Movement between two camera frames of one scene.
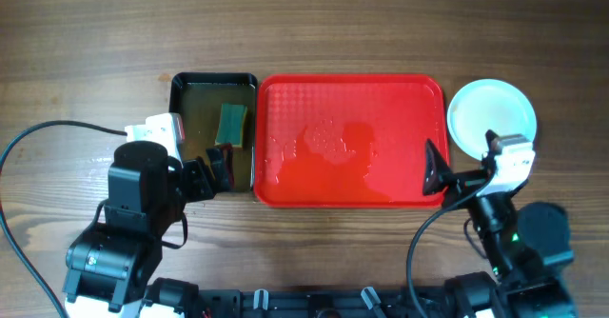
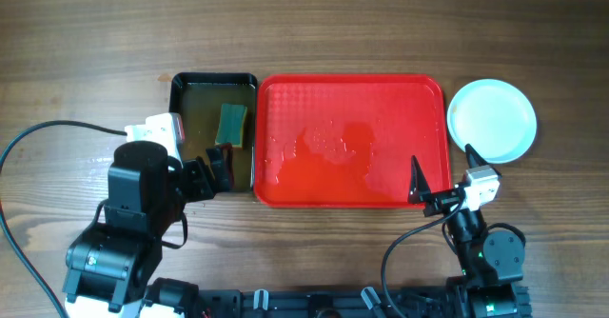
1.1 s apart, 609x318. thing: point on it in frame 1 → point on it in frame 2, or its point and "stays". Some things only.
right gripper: (463, 183) → (440, 201)
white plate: (485, 105) stays
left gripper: (204, 188) stays
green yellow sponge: (230, 125) stays
